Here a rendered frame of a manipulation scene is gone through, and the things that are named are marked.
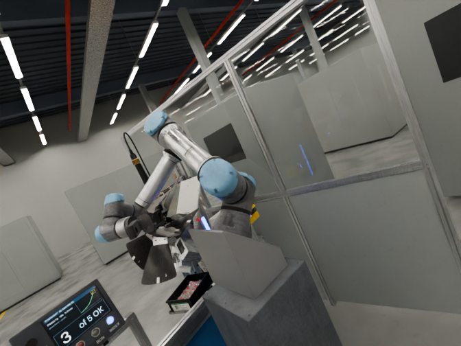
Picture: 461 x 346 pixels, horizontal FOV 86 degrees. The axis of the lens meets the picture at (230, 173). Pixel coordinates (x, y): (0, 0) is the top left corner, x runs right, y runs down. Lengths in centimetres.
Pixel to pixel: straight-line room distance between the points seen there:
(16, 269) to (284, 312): 818
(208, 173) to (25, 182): 1319
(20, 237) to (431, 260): 842
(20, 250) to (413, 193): 843
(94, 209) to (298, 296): 639
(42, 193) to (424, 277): 1337
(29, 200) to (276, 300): 1324
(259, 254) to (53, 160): 1330
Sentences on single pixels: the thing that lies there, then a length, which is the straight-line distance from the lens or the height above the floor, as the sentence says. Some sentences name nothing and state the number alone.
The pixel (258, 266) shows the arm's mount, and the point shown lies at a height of 108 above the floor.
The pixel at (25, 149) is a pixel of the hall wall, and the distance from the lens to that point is 1408.
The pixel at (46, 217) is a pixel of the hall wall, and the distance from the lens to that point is 1371.
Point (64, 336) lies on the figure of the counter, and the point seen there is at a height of 117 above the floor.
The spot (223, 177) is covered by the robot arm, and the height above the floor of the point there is 140.
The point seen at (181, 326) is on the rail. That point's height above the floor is 86.
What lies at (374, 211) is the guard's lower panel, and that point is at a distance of 175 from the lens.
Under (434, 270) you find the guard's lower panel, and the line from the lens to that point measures 193.
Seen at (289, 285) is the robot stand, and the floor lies 98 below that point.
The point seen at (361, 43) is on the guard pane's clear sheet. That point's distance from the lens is 156.
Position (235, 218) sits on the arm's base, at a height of 125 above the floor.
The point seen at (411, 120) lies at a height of 122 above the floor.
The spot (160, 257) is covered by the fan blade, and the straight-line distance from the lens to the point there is 166.
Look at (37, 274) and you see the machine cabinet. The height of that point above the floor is 42.
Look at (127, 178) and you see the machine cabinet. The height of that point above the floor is 172.
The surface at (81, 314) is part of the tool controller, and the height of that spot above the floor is 119.
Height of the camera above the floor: 150
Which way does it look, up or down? 7 degrees down
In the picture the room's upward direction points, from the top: 25 degrees counter-clockwise
